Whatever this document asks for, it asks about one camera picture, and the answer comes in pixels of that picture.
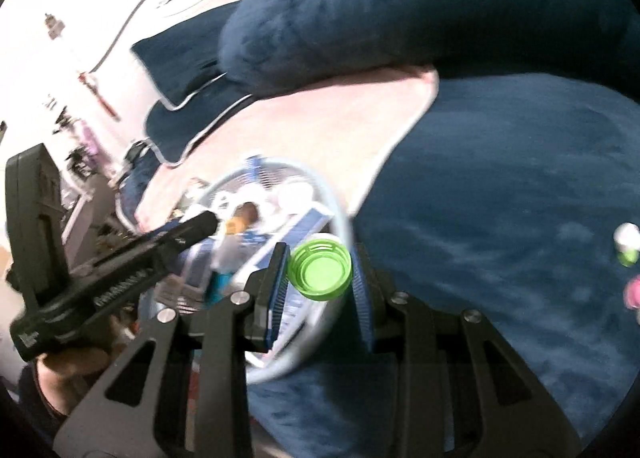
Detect blue white medicine box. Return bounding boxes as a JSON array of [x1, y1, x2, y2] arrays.
[[262, 203, 332, 251]]

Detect pink bed sheet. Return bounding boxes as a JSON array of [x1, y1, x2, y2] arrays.
[[134, 66, 439, 232]]

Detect light green cap under white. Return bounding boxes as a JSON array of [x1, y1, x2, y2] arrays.
[[617, 249, 640, 267]]

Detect pink bottle cap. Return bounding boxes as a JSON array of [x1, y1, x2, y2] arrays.
[[623, 275, 640, 310]]

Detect white upholstered headboard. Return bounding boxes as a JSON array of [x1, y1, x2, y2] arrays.
[[1, 0, 234, 157]]

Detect dark blue plush blanket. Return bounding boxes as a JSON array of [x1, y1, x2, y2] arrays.
[[246, 72, 640, 458]]

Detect dark blue piped pillow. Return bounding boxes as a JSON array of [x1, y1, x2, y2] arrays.
[[144, 75, 256, 167], [131, 1, 239, 112]]

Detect white cap on light green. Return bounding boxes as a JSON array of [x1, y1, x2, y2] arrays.
[[613, 222, 640, 252]]

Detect dark blue rolled bolster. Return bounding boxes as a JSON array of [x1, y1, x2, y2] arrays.
[[218, 0, 639, 99]]

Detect light green bottle cap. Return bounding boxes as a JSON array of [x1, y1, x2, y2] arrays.
[[288, 233, 354, 302]]

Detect person's left hand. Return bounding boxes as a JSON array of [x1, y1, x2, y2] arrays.
[[35, 317, 139, 416]]

